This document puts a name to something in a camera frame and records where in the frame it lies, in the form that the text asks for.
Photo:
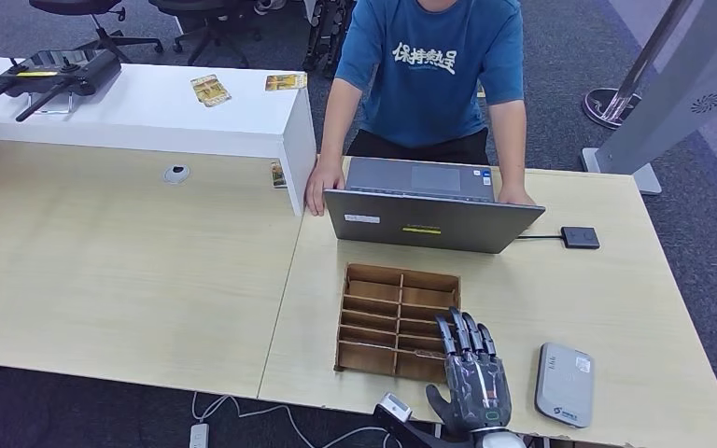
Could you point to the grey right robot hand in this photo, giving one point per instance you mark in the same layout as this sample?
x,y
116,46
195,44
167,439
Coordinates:
x,y
479,396

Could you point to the person's left hand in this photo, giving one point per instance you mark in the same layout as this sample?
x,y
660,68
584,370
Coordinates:
x,y
515,196

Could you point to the person's right hand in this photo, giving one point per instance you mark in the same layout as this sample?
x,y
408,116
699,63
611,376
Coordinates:
x,y
323,182

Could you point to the gold room key card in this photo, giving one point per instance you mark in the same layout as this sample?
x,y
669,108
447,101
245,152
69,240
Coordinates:
x,y
426,354

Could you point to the grey card reader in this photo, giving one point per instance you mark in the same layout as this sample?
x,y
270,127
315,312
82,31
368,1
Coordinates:
x,y
564,386

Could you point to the gold ID card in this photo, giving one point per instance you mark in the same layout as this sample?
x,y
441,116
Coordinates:
x,y
285,82

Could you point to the wooden card organizer box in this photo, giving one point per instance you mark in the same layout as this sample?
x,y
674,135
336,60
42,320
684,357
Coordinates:
x,y
377,315

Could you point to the person's right forearm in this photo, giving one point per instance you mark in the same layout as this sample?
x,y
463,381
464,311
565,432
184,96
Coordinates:
x,y
341,120

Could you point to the person's left forearm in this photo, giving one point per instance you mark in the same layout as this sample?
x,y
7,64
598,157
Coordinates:
x,y
509,145

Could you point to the person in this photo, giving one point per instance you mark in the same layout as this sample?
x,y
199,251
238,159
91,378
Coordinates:
x,y
426,93

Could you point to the small black hub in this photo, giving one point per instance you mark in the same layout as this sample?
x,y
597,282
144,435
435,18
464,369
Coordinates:
x,y
580,237

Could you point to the grey laptop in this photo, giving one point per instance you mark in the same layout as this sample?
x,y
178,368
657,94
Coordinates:
x,y
426,224

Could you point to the white desk shelf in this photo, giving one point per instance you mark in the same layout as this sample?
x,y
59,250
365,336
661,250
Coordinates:
x,y
148,117

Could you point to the grey kiosk stand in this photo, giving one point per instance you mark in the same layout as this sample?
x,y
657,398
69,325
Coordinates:
x,y
686,93

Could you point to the black office chair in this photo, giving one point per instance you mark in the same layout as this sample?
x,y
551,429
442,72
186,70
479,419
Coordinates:
x,y
198,7
74,6

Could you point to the black controller with antennas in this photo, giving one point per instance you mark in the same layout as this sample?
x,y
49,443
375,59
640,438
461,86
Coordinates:
x,y
68,74

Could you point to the white power strip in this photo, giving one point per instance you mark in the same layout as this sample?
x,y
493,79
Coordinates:
x,y
198,436

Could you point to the clear acrylic stand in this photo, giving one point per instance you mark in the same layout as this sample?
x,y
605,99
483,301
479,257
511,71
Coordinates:
x,y
43,111

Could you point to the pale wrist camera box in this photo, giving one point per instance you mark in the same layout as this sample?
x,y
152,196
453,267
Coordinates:
x,y
394,408

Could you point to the chrome stanchion post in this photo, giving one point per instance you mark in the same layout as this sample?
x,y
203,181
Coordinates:
x,y
600,102

